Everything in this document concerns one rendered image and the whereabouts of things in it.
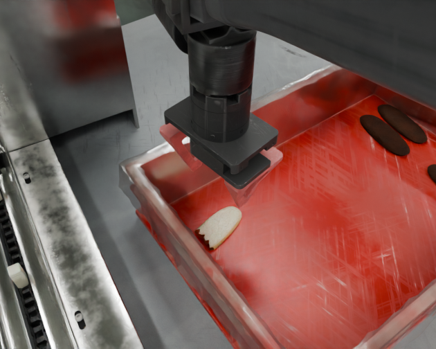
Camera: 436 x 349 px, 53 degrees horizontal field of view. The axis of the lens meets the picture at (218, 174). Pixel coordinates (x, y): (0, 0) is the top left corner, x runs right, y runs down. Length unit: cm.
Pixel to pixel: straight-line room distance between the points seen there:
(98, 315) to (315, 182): 34
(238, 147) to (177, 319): 21
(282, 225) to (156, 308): 19
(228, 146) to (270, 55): 47
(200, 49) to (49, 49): 28
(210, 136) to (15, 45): 28
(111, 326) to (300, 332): 20
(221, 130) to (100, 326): 23
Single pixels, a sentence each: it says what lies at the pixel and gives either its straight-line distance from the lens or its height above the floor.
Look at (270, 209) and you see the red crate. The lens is 59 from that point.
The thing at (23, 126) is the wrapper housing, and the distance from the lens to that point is 65.
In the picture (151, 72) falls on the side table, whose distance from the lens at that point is 83.
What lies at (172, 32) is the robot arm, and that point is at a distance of 41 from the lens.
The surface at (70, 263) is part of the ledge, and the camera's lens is 53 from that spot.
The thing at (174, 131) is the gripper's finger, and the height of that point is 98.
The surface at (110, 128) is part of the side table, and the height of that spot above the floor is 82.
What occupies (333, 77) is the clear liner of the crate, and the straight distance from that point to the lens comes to 67.
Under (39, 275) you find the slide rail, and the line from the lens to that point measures 54.
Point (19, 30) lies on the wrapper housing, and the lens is 58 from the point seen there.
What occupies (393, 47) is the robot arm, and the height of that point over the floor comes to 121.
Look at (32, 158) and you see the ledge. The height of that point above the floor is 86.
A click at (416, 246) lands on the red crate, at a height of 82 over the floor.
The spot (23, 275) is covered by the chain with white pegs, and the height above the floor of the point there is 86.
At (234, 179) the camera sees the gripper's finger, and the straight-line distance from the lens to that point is 41.
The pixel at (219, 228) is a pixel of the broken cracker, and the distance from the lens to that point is 56.
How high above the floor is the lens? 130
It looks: 49 degrees down
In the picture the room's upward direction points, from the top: straight up
